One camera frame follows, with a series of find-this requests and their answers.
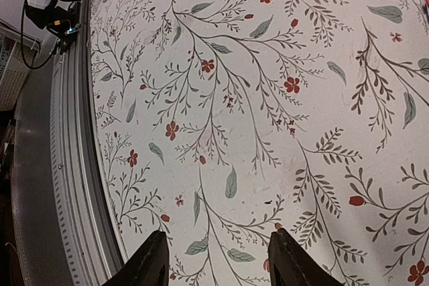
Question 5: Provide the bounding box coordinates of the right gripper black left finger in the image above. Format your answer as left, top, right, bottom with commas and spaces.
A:
107, 230, 168, 286

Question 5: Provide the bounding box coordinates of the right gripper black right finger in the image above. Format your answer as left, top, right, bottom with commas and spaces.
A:
269, 228, 342, 286

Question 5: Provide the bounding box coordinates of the white perforated crate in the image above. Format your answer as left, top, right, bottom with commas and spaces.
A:
1, 21, 41, 112

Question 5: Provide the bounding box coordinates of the aluminium front rail frame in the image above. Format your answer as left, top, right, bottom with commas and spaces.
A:
50, 0, 123, 285

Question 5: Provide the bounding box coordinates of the black cable at left base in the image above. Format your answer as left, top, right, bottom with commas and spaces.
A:
20, 0, 56, 70

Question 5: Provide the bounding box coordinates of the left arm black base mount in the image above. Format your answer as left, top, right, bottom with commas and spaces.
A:
23, 0, 82, 54

